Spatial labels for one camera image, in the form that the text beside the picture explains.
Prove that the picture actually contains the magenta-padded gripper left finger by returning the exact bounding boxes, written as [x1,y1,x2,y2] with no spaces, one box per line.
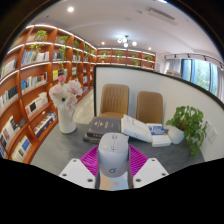
[59,145,101,190]

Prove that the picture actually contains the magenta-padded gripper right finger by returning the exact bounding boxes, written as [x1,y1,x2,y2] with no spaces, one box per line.
[127,144,170,190]

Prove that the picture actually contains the white computer mouse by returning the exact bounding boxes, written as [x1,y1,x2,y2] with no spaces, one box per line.
[97,132,130,178]

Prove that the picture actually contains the pastel sun print mouse pad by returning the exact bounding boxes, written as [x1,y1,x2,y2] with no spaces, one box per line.
[99,173,130,192]

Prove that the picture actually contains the white book with blue cover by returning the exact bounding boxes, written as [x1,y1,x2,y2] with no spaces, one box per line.
[146,123,173,148]

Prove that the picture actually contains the dark hardcover book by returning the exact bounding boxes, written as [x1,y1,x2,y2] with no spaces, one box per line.
[83,133,102,145]
[87,116,123,139]

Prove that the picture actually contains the white plant pot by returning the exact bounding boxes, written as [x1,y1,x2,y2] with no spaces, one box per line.
[167,124,186,145]

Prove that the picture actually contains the thick white book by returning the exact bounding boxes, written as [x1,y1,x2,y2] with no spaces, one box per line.
[120,114,154,144]

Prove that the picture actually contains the white ceramic vase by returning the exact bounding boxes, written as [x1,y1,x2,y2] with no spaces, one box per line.
[58,106,78,135]

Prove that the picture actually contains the green leafy pothos plant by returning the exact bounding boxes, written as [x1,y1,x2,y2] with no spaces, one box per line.
[165,105,208,157]

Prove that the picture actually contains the tan upholstered chair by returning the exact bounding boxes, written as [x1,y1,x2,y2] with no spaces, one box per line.
[135,90,164,125]
[99,83,130,119]

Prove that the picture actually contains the pink and white flower bouquet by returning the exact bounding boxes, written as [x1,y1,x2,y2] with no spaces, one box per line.
[48,74,84,113]

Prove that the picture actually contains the orange wooden bookshelf unit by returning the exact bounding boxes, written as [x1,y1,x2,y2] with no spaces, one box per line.
[0,23,157,164]

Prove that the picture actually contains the window with curtains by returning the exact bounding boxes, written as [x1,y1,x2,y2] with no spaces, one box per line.
[164,58,224,103]

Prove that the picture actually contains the multi-bulb ceiling lamp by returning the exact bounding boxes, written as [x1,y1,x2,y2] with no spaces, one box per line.
[117,34,138,48]

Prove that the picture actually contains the ceiling air vent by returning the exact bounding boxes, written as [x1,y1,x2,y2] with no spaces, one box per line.
[146,5,178,25]

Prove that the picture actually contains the recessed ceiling spotlights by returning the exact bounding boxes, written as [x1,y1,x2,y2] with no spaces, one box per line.
[67,0,168,51]

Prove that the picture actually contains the white wall outlet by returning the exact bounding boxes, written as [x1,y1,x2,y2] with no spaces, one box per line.
[203,120,212,135]
[207,125,218,144]

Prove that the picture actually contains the black track light rail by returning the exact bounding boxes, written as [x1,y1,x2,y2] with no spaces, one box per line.
[173,52,224,68]

